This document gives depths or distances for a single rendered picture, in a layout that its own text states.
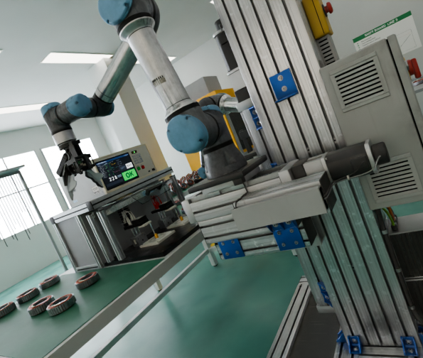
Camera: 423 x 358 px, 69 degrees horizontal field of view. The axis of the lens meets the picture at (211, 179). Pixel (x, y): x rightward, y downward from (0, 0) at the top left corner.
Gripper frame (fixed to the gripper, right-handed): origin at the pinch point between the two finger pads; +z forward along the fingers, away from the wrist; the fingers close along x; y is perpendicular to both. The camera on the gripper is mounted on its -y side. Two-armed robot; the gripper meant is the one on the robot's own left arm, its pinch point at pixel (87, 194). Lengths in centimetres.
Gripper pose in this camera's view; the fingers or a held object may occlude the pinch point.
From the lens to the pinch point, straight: 127.8
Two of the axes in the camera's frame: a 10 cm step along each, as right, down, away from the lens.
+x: 4.8, -2.9, 8.3
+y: 7.9, -2.7, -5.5
